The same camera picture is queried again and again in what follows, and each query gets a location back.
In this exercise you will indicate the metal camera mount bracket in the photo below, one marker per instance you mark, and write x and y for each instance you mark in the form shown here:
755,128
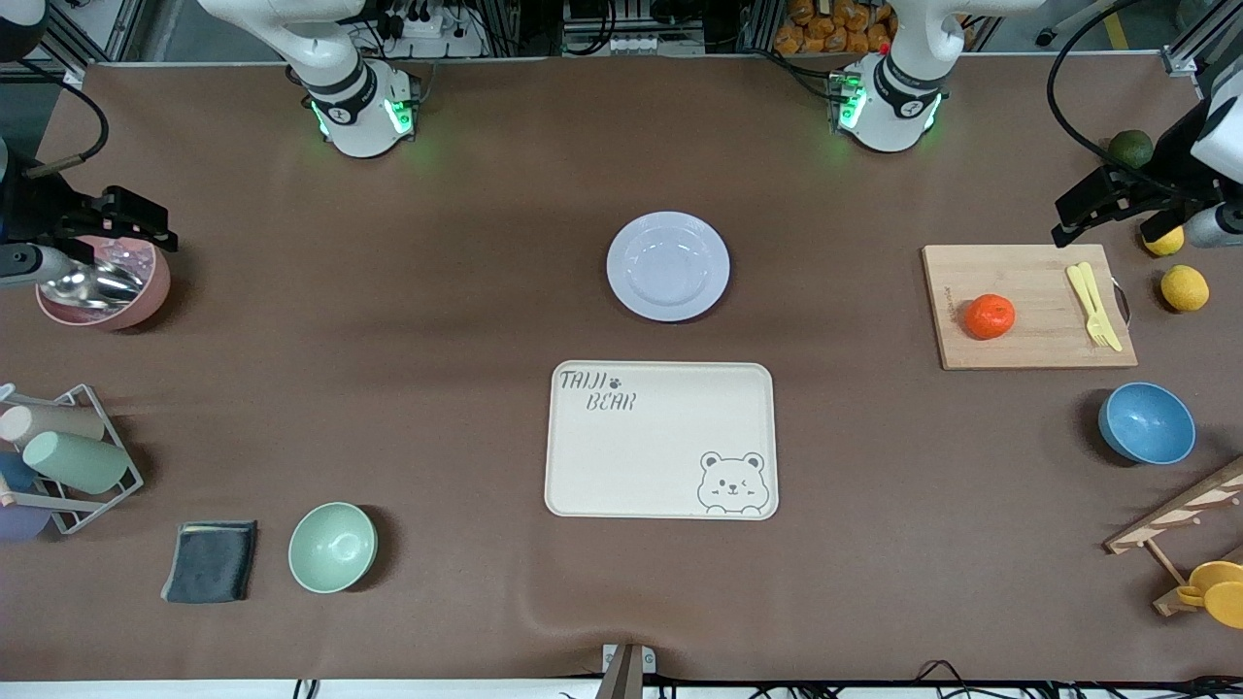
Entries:
624,670

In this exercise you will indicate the light green cup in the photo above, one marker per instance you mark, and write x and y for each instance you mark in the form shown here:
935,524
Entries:
78,461

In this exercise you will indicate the aluminium frame post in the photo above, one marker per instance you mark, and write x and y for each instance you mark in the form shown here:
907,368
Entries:
1190,49
68,39

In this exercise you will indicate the yellow plastic fork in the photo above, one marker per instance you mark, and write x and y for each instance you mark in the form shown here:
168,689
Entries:
1099,335

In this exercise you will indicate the dark grey cloth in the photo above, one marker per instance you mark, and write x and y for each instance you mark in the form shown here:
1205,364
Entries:
209,563

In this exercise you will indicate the pink bowl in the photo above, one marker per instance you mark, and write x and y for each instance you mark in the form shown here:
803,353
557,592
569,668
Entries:
146,291

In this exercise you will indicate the purple cup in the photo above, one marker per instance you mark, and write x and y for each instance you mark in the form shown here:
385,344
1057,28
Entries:
19,522

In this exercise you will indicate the silver metal spoon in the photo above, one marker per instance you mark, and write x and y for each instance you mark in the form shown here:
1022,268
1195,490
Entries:
87,283

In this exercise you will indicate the blue cup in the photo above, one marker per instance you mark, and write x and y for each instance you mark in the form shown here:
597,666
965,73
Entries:
15,471

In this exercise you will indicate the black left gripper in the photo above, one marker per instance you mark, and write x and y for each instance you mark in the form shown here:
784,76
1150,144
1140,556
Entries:
1168,175

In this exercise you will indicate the wooden peg drying rack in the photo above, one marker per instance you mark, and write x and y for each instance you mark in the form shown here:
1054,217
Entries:
1165,519

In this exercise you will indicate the yellow lemon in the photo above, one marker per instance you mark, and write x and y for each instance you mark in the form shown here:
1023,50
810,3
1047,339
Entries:
1165,245
1185,288

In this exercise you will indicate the cream bear print tray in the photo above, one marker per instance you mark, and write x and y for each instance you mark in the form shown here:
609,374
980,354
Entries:
641,456

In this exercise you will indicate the light green bowl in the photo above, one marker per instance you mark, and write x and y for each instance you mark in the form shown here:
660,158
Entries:
330,549

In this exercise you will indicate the green avocado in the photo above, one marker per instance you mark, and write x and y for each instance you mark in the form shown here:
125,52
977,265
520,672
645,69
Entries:
1131,149

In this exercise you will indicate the white power strip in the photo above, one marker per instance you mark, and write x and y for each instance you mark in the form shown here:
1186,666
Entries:
437,34

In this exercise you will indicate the yellow plastic knife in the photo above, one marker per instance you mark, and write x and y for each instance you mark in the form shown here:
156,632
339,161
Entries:
1095,291

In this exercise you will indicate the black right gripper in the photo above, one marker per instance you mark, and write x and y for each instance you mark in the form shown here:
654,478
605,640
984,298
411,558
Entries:
39,209

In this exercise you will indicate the yellow mug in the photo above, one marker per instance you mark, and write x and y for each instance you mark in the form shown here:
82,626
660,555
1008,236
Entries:
1219,592

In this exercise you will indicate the white round plate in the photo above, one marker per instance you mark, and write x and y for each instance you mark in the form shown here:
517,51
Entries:
668,267

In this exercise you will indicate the beige cup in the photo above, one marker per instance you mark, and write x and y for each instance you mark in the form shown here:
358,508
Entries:
53,424

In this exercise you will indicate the orange fruit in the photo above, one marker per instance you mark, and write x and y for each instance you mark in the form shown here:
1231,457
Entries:
990,316

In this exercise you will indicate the bag of orange buns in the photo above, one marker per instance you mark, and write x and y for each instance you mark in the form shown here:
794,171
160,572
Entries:
835,24

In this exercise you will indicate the wooden cutting board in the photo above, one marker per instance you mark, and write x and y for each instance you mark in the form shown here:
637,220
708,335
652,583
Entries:
1039,320

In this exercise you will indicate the blue bowl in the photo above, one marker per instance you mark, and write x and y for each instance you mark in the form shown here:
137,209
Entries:
1146,424

